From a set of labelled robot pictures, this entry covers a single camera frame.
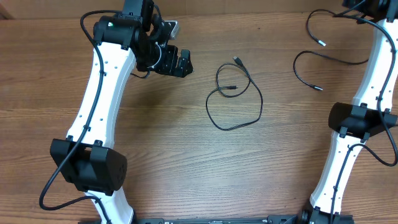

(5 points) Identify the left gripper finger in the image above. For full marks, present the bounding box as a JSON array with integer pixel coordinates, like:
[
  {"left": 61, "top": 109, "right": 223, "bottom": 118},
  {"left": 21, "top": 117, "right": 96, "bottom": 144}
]
[
  {"left": 173, "top": 67, "right": 190, "bottom": 78},
  {"left": 179, "top": 49, "right": 193, "bottom": 73}
]

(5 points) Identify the black usb cable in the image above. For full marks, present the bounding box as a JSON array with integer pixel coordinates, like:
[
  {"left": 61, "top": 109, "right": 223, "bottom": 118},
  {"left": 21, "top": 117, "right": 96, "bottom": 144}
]
[{"left": 205, "top": 55, "right": 264, "bottom": 132}]

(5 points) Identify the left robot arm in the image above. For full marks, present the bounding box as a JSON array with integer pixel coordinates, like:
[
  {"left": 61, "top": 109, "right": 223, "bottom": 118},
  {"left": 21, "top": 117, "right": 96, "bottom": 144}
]
[{"left": 50, "top": 0, "right": 193, "bottom": 223}]

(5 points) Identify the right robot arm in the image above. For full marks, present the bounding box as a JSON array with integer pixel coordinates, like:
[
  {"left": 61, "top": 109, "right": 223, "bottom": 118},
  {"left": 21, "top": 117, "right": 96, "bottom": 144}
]
[{"left": 296, "top": 1, "right": 397, "bottom": 223}]

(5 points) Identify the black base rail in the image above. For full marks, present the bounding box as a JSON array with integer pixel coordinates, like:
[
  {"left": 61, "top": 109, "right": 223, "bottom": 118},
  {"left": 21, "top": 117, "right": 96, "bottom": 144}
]
[{"left": 77, "top": 208, "right": 355, "bottom": 224}]

